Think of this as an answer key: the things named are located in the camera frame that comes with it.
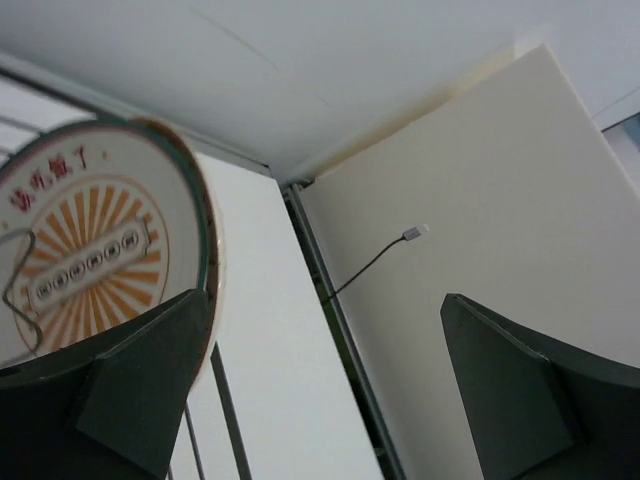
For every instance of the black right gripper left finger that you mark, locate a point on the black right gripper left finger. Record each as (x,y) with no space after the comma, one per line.
(110,406)

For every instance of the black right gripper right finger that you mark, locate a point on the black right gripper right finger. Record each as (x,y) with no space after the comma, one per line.
(539,408)

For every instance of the white plate with sunburst print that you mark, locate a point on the white plate with sunburst print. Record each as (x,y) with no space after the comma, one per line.
(101,220)

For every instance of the grey wire dish rack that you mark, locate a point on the grey wire dish rack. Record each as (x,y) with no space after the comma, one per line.
(113,269)

